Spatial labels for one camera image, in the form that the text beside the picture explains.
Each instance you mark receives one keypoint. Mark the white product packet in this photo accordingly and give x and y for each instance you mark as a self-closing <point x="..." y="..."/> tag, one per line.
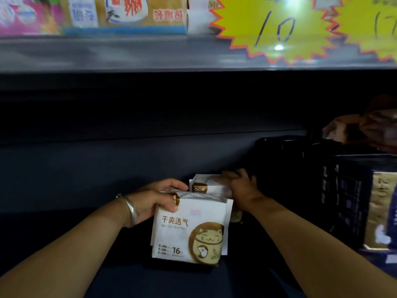
<point x="200" y="20"/>

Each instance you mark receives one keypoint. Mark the grey shelf board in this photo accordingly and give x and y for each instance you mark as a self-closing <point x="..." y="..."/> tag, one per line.
<point x="124" y="54"/>

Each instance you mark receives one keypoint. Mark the person's right fingers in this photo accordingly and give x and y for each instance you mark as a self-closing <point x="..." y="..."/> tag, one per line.
<point x="234" y="177"/>

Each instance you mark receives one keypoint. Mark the brown plastic bag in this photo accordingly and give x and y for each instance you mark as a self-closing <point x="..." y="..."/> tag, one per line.
<point x="369" y="127"/>

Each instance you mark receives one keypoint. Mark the white cat print packet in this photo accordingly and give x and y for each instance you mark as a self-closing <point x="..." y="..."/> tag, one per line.
<point x="207" y="187"/>
<point x="229" y="226"/>
<point x="186" y="229"/>

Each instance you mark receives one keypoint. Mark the person's left hand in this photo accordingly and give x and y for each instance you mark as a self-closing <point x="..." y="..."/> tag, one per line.
<point x="145" y="201"/>

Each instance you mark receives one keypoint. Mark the dark blue product pack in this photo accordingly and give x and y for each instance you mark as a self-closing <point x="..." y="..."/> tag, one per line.
<point x="366" y="201"/>

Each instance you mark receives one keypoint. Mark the tan product packet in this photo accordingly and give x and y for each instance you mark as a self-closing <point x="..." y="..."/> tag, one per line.
<point x="130" y="13"/>

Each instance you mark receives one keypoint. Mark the black product pack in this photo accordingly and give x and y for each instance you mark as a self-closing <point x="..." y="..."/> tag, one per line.
<point x="294" y="176"/>

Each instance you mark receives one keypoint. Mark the person's right hand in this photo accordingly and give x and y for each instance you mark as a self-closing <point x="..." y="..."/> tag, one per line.
<point x="245" y="190"/>

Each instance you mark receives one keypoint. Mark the person's left thumb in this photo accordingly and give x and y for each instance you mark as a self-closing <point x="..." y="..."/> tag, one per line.
<point x="169" y="203"/>

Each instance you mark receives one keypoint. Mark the pink product packet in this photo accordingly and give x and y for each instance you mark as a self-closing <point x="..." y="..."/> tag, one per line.
<point x="28" y="15"/>

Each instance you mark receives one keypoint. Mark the person's left forearm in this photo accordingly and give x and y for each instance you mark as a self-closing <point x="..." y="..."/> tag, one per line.
<point x="68" y="251"/>

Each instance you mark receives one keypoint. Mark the person's right forearm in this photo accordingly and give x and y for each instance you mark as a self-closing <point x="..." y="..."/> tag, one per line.
<point x="310" y="251"/>

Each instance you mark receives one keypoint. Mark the yellow starburst price tag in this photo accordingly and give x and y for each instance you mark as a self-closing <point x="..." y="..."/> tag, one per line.
<point x="273" y="27"/>
<point x="372" y="27"/>

